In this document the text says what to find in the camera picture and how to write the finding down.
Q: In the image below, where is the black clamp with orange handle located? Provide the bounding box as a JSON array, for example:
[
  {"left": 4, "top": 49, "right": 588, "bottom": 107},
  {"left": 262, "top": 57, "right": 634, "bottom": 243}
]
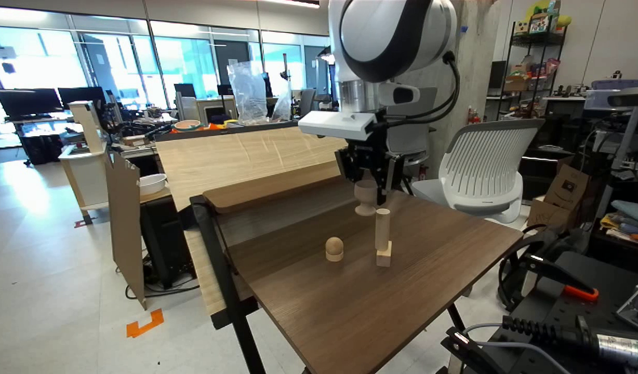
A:
[{"left": 515, "top": 253, "right": 600, "bottom": 303}]

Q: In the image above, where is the row of monitors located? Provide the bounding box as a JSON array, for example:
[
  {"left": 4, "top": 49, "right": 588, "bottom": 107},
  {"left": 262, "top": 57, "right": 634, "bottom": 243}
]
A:
[{"left": 0, "top": 86, "right": 108, "bottom": 119}]

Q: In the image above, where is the black wire shelf with toys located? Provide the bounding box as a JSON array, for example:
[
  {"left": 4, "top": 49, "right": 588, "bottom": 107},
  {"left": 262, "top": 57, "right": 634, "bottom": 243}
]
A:
[{"left": 497, "top": 0, "right": 573, "bottom": 121}]

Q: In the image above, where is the black computer tower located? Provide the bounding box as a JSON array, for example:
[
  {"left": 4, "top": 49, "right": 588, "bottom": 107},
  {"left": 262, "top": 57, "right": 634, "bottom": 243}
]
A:
[{"left": 140, "top": 196, "right": 196, "bottom": 290}]

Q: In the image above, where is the white office chair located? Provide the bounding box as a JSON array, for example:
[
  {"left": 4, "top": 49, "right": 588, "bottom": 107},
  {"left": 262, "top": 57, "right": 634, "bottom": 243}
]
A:
[{"left": 411, "top": 118, "right": 546, "bottom": 225}]

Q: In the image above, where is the wooden dome block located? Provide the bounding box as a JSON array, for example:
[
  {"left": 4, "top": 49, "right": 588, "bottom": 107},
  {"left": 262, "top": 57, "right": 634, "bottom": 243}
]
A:
[{"left": 325, "top": 237, "right": 345, "bottom": 262}]

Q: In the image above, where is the black cable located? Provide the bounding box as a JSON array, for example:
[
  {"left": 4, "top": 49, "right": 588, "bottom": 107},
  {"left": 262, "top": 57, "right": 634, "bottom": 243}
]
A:
[{"left": 124, "top": 274, "right": 201, "bottom": 300}]

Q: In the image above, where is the light wooden table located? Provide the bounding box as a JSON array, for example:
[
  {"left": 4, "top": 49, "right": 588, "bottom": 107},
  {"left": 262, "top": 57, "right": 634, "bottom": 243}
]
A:
[{"left": 155, "top": 126, "right": 352, "bottom": 318}]

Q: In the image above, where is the clear plastic bag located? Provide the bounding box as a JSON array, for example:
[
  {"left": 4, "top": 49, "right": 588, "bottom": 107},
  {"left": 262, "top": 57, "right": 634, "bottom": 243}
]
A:
[{"left": 227, "top": 59, "right": 270, "bottom": 126}]

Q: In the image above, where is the wooden cylinder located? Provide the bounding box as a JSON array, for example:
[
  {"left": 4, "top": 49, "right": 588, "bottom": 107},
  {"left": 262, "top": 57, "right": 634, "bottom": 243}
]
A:
[{"left": 375, "top": 208, "right": 392, "bottom": 252}]

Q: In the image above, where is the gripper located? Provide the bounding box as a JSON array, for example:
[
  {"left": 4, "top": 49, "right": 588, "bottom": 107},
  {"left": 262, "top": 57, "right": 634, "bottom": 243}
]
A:
[{"left": 335, "top": 137, "right": 406, "bottom": 206}]

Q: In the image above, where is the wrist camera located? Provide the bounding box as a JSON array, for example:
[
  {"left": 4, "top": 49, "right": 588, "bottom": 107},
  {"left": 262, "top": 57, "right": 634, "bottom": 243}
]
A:
[{"left": 298, "top": 110, "right": 378, "bottom": 142}]

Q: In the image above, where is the pile of folded cloths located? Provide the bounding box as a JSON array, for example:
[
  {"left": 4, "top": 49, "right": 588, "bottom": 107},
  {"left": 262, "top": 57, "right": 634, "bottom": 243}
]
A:
[{"left": 599, "top": 199, "right": 638, "bottom": 247}]

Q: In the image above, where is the white bowl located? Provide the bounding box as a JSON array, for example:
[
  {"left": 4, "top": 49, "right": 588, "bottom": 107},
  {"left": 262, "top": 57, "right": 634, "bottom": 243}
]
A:
[{"left": 138, "top": 173, "right": 168, "bottom": 196}]

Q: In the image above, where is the wooden goblet cup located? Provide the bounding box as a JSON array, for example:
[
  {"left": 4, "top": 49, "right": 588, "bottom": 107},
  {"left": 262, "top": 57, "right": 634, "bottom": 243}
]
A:
[{"left": 354, "top": 179, "right": 380, "bottom": 217}]

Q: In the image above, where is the stack of cardboard boxes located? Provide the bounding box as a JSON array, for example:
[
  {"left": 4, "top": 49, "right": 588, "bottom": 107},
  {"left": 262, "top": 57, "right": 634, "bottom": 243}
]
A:
[{"left": 526, "top": 163, "right": 591, "bottom": 230}]

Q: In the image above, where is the cardboard panel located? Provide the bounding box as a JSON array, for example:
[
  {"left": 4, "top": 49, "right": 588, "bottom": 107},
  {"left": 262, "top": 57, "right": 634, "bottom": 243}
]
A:
[{"left": 104, "top": 150, "right": 148, "bottom": 311}]

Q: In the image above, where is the grey cable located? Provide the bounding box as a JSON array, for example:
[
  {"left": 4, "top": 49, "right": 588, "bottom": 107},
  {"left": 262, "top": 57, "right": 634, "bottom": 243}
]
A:
[{"left": 461, "top": 322, "right": 577, "bottom": 374}]

